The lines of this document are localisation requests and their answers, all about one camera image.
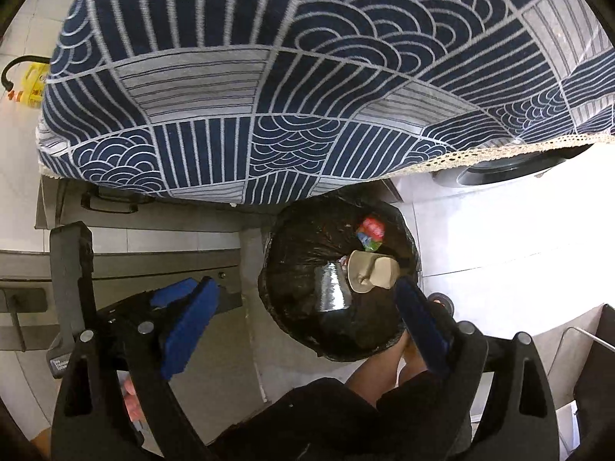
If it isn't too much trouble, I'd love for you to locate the yellow detergent bottle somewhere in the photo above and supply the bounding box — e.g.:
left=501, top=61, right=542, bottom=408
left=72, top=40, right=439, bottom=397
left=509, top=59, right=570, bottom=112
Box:
left=8, top=63, right=50, bottom=108

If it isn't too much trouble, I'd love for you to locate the black sandal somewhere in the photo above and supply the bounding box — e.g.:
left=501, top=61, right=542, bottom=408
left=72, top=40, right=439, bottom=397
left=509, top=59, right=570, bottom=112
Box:
left=427, top=292, right=454, bottom=317

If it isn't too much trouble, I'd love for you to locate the black sink faucet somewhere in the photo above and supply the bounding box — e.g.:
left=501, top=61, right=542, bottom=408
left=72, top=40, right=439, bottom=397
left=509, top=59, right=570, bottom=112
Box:
left=1, top=54, right=51, bottom=93

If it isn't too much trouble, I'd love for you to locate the black trash bin with bag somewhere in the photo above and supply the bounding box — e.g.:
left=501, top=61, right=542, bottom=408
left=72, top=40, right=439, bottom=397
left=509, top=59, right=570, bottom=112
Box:
left=259, top=192, right=420, bottom=362

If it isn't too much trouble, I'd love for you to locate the blue patterned tablecloth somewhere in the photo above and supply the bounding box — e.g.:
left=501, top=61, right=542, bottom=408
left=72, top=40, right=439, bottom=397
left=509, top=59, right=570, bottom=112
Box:
left=37, top=0, right=614, bottom=205

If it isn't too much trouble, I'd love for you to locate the red white wrapper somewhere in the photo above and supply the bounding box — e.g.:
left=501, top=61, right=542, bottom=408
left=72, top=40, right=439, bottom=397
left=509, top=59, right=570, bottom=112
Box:
left=356, top=216, right=386, bottom=253

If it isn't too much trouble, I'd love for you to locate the person's left hand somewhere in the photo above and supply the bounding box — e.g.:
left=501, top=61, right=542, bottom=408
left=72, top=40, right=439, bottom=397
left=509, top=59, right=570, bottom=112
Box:
left=29, top=375, right=145, bottom=459

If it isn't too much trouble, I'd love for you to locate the crushed clear plastic cup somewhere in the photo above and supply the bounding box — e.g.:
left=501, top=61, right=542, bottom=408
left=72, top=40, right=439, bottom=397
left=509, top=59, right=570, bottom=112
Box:
left=314, top=261, right=352, bottom=313

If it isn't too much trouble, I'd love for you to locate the washing machine door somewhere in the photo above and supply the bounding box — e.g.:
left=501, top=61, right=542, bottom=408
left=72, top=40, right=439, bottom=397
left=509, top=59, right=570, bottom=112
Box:
left=432, top=144, right=592, bottom=188

